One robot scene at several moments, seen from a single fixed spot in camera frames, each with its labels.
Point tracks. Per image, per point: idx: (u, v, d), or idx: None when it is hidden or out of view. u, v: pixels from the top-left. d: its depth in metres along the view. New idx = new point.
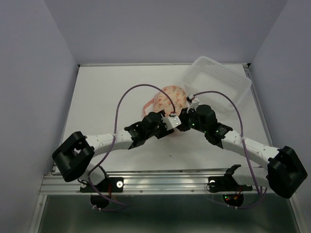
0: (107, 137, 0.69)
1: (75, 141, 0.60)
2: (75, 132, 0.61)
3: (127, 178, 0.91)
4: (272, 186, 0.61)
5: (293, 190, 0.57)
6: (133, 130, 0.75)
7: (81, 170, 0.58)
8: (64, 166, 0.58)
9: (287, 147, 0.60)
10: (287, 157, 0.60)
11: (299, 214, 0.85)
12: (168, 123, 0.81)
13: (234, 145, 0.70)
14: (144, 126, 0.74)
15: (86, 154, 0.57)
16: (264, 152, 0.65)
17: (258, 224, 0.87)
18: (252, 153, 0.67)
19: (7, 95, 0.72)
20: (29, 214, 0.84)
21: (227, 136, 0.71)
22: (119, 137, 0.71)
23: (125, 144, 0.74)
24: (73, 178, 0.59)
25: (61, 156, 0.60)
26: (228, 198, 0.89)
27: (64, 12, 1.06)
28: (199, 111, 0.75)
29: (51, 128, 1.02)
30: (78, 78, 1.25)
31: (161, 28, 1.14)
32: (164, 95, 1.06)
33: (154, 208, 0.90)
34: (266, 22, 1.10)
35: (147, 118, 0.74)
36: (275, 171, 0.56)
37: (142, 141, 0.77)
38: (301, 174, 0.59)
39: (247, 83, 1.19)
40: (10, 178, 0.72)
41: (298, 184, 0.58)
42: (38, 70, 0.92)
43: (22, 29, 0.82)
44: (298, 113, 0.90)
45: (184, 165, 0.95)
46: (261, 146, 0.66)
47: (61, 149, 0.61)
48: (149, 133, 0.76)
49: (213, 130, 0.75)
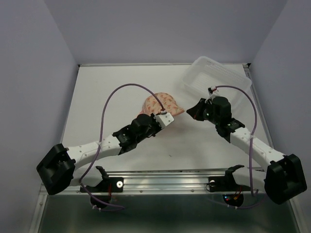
0: (91, 147, 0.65)
1: (57, 153, 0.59)
2: (56, 144, 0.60)
3: (127, 178, 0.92)
4: (267, 186, 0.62)
5: (286, 196, 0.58)
6: (122, 135, 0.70)
7: (64, 183, 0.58)
8: (47, 180, 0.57)
9: (294, 156, 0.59)
10: (290, 165, 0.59)
11: (300, 214, 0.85)
12: (161, 124, 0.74)
13: (241, 141, 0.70)
14: (132, 130, 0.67)
15: (65, 168, 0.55)
16: (268, 154, 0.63)
17: (258, 224, 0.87)
18: (256, 152, 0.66)
19: (7, 95, 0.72)
20: (30, 214, 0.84)
21: (236, 131, 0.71)
22: (105, 145, 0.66)
23: (112, 151, 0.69)
24: (58, 191, 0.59)
25: (44, 170, 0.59)
26: (228, 198, 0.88)
27: (63, 12, 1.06)
28: (215, 101, 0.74)
29: (51, 128, 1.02)
30: (78, 77, 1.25)
31: (161, 28, 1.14)
32: (150, 102, 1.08)
33: (154, 208, 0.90)
34: (266, 21, 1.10)
35: (136, 121, 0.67)
36: (274, 173, 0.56)
37: (133, 146, 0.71)
38: (300, 185, 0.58)
39: (247, 82, 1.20)
40: (11, 178, 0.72)
41: (294, 193, 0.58)
42: (38, 70, 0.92)
43: (22, 29, 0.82)
44: (298, 113, 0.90)
45: (184, 165, 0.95)
46: (267, 147, 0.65)
47: (44, 162, 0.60)
48: (141, 137, 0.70)
49: (224, 123, 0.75)
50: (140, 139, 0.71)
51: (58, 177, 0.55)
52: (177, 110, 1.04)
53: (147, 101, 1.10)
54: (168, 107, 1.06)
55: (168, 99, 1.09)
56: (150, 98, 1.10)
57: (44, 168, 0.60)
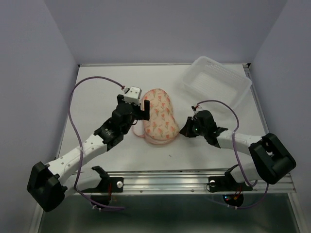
0: (73, 156, 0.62)
1: (38, 174, 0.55)
2: (33, 166, 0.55)
3: (127, 178, 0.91)
4: (259, 172, 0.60)
5: (278, 174, 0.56)
6: (105, 129, 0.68)
7: (59, 194, 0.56)
8: (41, 199, 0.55)
9: (270, 134, 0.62)
10: (271, 144, 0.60)
11: (299, 214, 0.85)
12: (135, 102, 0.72)
13: (226, 141, 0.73)
14: (115, 123, 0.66)
15: (51, 185, 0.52)
16: (249, 141, 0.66)
17: (258, 224, 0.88)
18: (239, 142, 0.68)
19: (8, 95, 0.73)
20: (29, 214, 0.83)
21: (220, 134, 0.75)
22: (88, 148, 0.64)
23: (97, 151, 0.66)
24: (54, 205, 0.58)
25: (34, 191, 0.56)
26: (228, 198, 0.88)
27: (63, 12, 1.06)
28: (198, 113, 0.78)
29: (52, 128, 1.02)
30: (78, 77, 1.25)
31: (161, 29, 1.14)
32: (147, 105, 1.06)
33: (154, 208, 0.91)
34: (266, 21, 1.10)
35: (116, 113, 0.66)
36: (255, 151, 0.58)
37: (119, 137, 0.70)
38: (287, 160, 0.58)
39: (247, 83, 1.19)
40: (10, 178, 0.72)
41: (284, 170, 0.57)
42: (38, 71, 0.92)
43: (21, 28, 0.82)
44: (298, 113, 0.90)
45: (184, 165, 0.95)
46: (247, 136, 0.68)
47: (30, 184, 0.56)
48: (124, 127, 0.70)
49: (211, 132, 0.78)
50: (124, 130, 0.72)
51: (49, 194, 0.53)
52: (174, 133, 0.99)
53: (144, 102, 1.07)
54: (166, 124, 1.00)
55: (166, 109, 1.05)
56: (147, 99, 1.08)
57: (33, 188, 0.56)
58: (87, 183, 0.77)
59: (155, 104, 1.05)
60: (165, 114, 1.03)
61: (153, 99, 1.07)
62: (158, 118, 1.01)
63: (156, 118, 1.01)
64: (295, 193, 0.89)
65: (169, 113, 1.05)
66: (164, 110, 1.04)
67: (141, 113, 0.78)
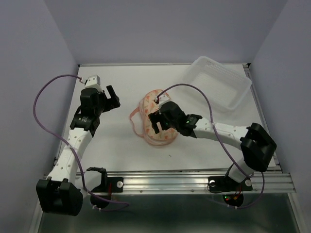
0: (67, 157, 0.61)
1: (45, 190, 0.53)
2: (36, 187, 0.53)
3: (128, 178, 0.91)
4: (247, 161, 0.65)
5: (267, 162, 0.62)
6: (80, 119, 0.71)
7: (77, 194, 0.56)
8: (64, 208, 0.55)
9: (255, 124, 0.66)
10: (257, 134, 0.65)
11: (300, 214, 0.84)
12: (97, 89, 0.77)
13: (207, 132, 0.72)
14: (88, 106, 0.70)
15: (65, 190, 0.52)
16: (234, 133, 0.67)
17: (259, 223, 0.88)
18: (223, 135, 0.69)
19: (8, 94, 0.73)
20: (30, 213, 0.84)
21: (197, 125, 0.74)
22: (76, 142, 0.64)
23: (85, 142, 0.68)
24: (78, 206, 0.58)
25: (53, 207, 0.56)
26: (228, 198, 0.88)
27: (63, 12, 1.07)
28: (163, 108, 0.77)
29: (51, 128, 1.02)
30: (78, 77, 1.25)
31: (161, 28, 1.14)
32: (148, 105, 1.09)
33: (154, 208, 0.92)
34: (266, 21, 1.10)
35: (84, 96, 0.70)
36: (248, 148, 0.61)
37: (96, 121, 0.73)
38: (271, 146, 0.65)
39: (247, 83, 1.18)
40: (10, 178, 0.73)
41: (269, 156, 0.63)
42: (38, 70, 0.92)
43: (21, 29, 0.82)
44: (298, 113, 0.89)
45: (184, 165, 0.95)
46: (231, 127, 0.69)
47: (46, 204, 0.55)
48: (96, 109, 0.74)
49: (183, 122, 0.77)
50: (97, 114, 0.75)
51: (68, 199, 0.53)
52: (172, 133, 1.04)
53: (146, 101, 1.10)
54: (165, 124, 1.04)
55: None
56: (149, 99, 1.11)
57: (51, 206, 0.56)
58: (88, 185, 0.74)
59: (156, 104, 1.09)
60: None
61: (155, 100, 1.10)
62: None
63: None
64: (295, 193, 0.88)
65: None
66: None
67: (109, 100, 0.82)
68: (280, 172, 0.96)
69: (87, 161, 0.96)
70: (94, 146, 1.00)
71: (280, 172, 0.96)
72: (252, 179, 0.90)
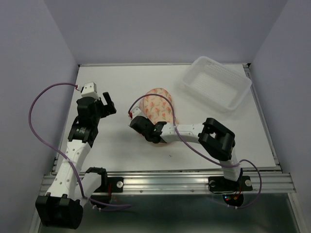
0: (66, 171, 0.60)
1: (45, 207, 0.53)
2: (35, 204, 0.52)
3: (128, 178, 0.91)
4: (212, 155, 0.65)
5: (228, 151, 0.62)
6: (77, 130, 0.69)
7: (76, 207, 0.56)
8: (65, 220, 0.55)
9: (210, 119, 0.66)
10: (213, 127, 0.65)
11: (300, 214, 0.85)
12: (94, 96, 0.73)
13: (171, 135, 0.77)
14: (85, 116, 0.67)
15: (66, 204, 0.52)
16: (194, 131, 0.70)
17: (259, 224, 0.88)
18: (185, 134, 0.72)
19: (7, 95, 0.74)
20: (29, 214, 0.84)
21: (163, 131, 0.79)
22: (74, 156, 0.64)
23: (84, 154, 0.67)
24: (78, 217, 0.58)
25: (53, 221, 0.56)
26: (228, 198, 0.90)
27: (63, 12, 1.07)
28: (132, 122, 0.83)
29: (51, 128, 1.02)
30: (77, 77, 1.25)
31: (161, 28, 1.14)
32: (148, 104, 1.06)
33: (154, 208, 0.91)
34: (266, 22, 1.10)
35: (81, 106, 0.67)
36: (205, 142, 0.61)
37: (95, 130, 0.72)
38: (229, 136, 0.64)
39: (247, 83, 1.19)
40: (10, 178, 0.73)
41: (230, 144, 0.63)
42: (38, 70, 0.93)
43: (20, 29, 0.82)
44: (298, 113, 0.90)
45: (184, 165, 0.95)
46: (190, 126, 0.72)
47: (46, 219, 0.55)
48: (95, 118, 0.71)
49: (152, 131, 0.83)
50: (96, 123, 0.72)
51: (69, 214, 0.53)
52: None
53: (145, 101, 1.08)
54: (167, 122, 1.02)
55: (167, 108, 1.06)
56: (149, 98, 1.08)
57: (51, 220, 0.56)
58: (90, 187, 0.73)
59: (156, 103, 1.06)
60: (166, 114, 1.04)
61: (154, 99, 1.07)
62: (159, 117, 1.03)
63: (157, 117, 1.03)
64: (295, 193, 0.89)
65: (170, 113, 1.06)
66: (164, 109, 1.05)
67: (106, 108, 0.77)
68: (280, 172, 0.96)
69: (87, 161, 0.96)
70: (95, 146, 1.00)
71: (280, 172, 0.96)
72: (252, 179, 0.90)
